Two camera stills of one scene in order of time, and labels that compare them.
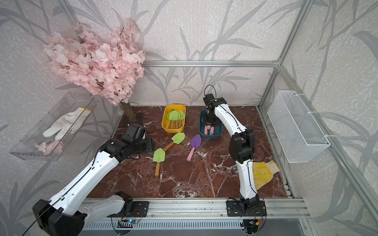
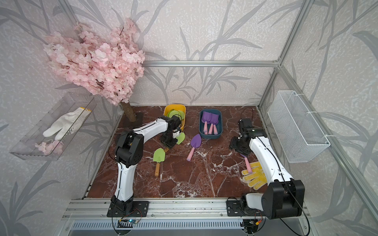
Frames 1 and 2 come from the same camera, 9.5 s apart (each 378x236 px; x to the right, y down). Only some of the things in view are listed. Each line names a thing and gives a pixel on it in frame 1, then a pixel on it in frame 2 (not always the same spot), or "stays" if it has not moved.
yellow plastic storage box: (167, 107) stays
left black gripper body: (142, 146) to (168, 139)
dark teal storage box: (217, 129) stays
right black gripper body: (210, 119) to (236, 143)
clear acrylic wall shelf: (55, 132) stays
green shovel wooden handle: (159, 156) stays
